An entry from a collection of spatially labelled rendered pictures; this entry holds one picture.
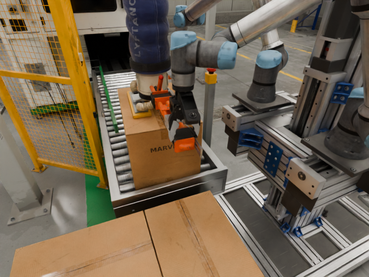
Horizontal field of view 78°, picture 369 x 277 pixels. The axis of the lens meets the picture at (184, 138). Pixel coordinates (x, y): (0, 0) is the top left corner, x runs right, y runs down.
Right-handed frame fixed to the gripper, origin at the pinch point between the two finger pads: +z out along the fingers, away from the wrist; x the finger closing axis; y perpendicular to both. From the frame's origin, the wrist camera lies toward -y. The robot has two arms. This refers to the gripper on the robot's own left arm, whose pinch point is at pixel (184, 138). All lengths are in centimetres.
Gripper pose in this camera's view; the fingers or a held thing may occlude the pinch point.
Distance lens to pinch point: 83.2
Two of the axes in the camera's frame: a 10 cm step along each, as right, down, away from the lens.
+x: -9.5, 1.7, -2.5
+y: -3.0, -5.4, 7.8
